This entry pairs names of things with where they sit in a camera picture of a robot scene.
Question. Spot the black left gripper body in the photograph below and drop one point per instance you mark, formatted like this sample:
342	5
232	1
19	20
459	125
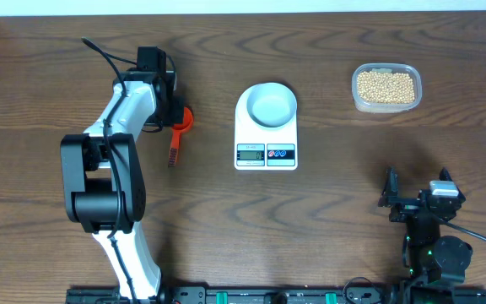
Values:
173	111

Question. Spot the red plastic measuring scoop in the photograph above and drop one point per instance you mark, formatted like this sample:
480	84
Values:
177	130

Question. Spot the clear plastic container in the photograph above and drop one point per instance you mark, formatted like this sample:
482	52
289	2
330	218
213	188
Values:
364	106

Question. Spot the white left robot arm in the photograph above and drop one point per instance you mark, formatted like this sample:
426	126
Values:
103	184

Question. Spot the white digital kitchen scale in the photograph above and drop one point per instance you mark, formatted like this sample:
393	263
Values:
257	148

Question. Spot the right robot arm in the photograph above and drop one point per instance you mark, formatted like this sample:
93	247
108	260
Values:
437	264

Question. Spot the grey round bowl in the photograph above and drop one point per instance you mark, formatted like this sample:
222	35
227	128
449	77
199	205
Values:
271	105

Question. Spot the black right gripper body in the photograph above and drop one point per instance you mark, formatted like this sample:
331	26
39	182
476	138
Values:
405	208

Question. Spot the pile of soybeans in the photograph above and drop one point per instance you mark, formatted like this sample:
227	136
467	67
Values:
386	88

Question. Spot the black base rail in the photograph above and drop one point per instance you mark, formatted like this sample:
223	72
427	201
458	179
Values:
201	295

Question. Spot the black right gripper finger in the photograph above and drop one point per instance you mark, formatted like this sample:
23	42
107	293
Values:
445	175
389	193

